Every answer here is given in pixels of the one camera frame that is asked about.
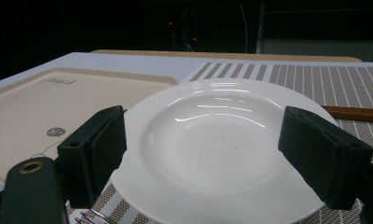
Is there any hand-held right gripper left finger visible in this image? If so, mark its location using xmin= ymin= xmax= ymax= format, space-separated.
xmin=56 ymin=105 xmax=128 ymax=209

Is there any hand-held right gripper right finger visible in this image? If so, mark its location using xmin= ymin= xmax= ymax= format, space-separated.
xmin=277 ymin=105 xmax=373 ymax=211

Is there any wooden handled knife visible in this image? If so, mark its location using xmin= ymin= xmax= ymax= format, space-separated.
xmin=321 ymin=105 xmax=373 ymax=124

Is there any beige rabbit print tray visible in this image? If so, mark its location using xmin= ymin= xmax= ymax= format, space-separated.
xmin=0 ymin=66 xmax=178 ymax=188

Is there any white deep plate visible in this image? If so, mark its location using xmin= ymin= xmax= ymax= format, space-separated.
xmin=110 ymin=77 xmax=339 ymax=224

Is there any grey white striped placemat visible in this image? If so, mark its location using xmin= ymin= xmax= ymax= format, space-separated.
xmin=66 ymin=62 xmax=373 ymax=224

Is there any white board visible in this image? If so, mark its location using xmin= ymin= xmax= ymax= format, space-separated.
xmin=0 ymin=51 xmax=373 ymax=197

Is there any wooden table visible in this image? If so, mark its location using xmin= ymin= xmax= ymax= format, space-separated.
xmin=90 ymin=49 xmax=363 ymax=63

